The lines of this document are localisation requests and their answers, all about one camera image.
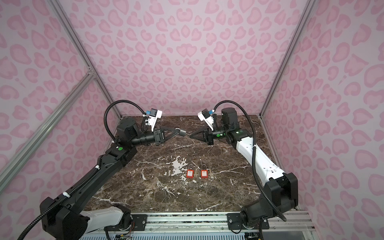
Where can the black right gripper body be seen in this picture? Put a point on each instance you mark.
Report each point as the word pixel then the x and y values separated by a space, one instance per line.
pixel 211 137

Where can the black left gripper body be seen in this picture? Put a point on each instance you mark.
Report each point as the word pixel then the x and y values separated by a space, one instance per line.
pixel 157 137

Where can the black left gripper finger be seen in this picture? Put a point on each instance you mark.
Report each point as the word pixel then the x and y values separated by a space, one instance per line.
pixel 166 129
pixel 171 135

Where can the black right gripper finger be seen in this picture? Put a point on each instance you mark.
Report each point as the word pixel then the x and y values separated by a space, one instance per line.
pixel 199 137
pixel 201 130

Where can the small black padlock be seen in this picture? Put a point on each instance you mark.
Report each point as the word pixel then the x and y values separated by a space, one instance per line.
pixel 182 133

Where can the red padlock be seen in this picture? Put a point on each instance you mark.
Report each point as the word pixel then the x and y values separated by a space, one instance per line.
pixel 204 171
pixel 190 172

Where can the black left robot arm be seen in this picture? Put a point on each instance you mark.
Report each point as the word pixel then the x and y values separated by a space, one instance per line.
pixel 64 217

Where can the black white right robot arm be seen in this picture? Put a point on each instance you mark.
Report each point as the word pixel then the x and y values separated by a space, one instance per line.
pixel 279 190

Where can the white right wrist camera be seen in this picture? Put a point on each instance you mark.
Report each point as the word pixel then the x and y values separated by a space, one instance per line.
pixel 206 116

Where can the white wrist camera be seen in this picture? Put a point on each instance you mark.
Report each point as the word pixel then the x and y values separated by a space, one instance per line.
pixel 206 116
pixel 151 118

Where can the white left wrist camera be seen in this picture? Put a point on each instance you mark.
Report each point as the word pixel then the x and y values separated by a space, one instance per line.
pixel 151 118

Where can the aluminium frame post left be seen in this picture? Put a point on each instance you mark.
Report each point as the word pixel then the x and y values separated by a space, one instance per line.
pixel 64 20

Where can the aluminium frame post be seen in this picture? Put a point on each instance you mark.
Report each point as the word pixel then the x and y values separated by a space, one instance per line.
pixel 64 20
pixel 307 13

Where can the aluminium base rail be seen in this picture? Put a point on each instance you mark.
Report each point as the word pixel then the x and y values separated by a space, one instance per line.
pixel 208 226

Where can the aluminium diagonal frame bar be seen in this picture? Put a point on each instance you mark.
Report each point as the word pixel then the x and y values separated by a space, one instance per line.
pixel 19 160

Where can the aluminium frame post right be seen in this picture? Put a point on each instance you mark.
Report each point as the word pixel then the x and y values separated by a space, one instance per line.
pixel 307 13

